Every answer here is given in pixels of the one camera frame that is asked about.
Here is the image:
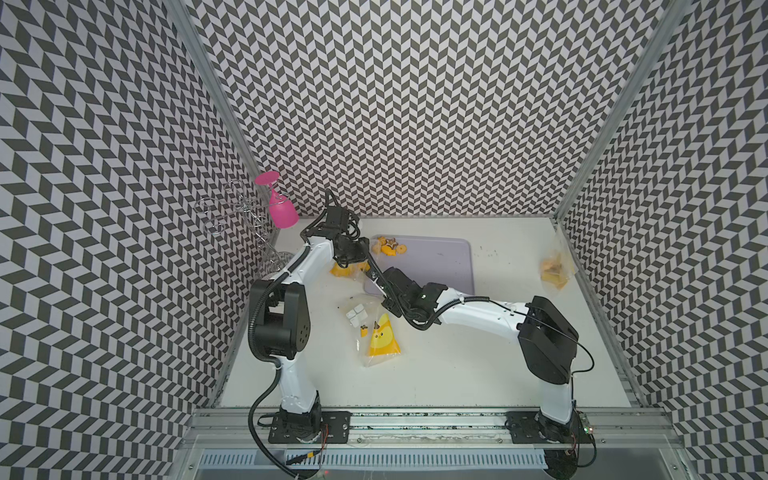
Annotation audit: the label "pink upside-down wine glass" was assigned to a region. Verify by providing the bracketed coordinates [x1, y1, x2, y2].
[253, 170, 299, 229]

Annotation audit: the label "steel black-tipped tongs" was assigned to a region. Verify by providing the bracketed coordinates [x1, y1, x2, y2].
[359, 237, 386, 291]

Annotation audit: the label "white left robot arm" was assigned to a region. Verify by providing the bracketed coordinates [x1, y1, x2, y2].
[246, 205, 368, 423]

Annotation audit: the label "chrome glass drying rack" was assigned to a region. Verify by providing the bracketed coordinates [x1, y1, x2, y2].
[193, 179, 291, 276]

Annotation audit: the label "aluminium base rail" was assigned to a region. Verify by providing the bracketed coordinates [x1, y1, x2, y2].
[180, 407, 682, 449]

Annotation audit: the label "clear resealable bag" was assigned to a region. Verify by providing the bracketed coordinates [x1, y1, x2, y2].
[539, 225, 577, 291]

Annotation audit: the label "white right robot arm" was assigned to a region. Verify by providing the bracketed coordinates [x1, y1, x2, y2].
[368, 267, 580, 427]

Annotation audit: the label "lilac plastic tray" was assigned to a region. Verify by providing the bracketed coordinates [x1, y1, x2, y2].
[370, 234, 475, 294]

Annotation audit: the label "clear bag yellow chick print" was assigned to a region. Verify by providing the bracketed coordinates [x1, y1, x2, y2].
[341, 294, 402, 367]

